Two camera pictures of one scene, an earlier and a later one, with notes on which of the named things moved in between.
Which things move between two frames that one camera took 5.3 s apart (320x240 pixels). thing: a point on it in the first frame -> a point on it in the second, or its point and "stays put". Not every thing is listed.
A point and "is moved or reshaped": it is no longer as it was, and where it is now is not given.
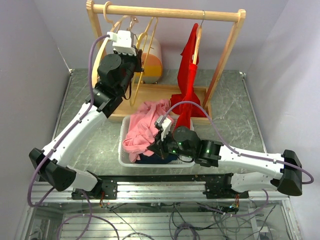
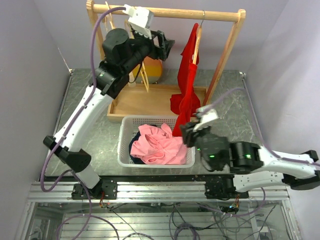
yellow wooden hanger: [144, 42] -> [131, 77]
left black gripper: [137, 59] -> [158, 52]
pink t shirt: [142, 131] is moved or reshaped
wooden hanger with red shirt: [198, 41] stays put
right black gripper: [158, 149] -> [188, 133]
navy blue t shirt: [155, 159] -> [137, 159]
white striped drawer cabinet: [151, 60] stays put
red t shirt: [187, 74] stays put
